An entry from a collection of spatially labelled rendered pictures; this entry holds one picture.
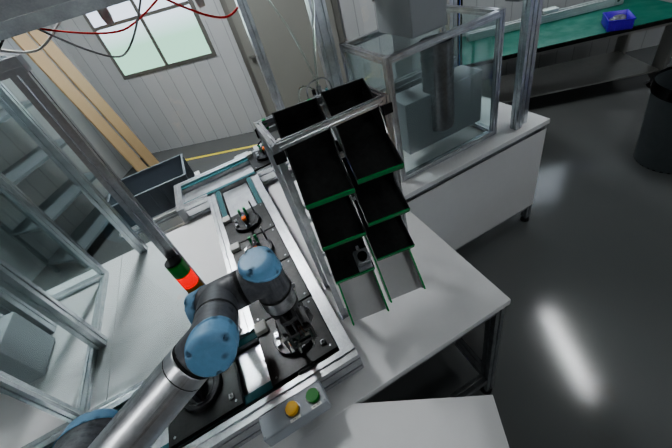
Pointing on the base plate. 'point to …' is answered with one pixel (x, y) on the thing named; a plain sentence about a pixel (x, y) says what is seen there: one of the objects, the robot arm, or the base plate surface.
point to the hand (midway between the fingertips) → (304, 337)
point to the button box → (274, 431)
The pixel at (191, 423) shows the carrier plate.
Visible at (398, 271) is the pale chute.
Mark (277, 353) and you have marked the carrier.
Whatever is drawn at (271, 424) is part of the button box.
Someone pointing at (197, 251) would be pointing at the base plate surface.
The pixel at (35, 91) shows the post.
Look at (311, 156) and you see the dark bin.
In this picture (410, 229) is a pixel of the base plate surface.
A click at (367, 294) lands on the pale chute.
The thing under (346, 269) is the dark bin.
